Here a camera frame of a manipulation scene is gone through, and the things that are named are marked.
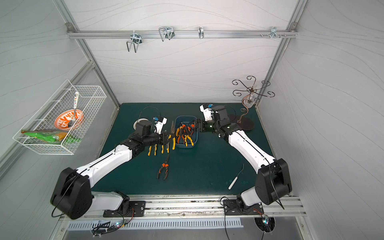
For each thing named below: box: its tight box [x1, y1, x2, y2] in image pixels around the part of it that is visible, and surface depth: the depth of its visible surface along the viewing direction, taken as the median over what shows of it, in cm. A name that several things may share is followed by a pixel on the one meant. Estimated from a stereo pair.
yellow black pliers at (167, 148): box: [161, 142, 170, 154], surface depth 80 cm
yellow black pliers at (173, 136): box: [171, 120, 176, 151], surface depth 83 cm
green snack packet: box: [21, 129, 81, 144], surface depth 56 cm
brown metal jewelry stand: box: [230, 75, 276, 131], surface depth 91 cm
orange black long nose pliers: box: [156, 154, 170, 180], surface depth 88 cm
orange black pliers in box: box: [177, 122, 194, 145], surface depth 101 cm
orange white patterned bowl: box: [54, 109, 84, 131], surface depth 68 cm
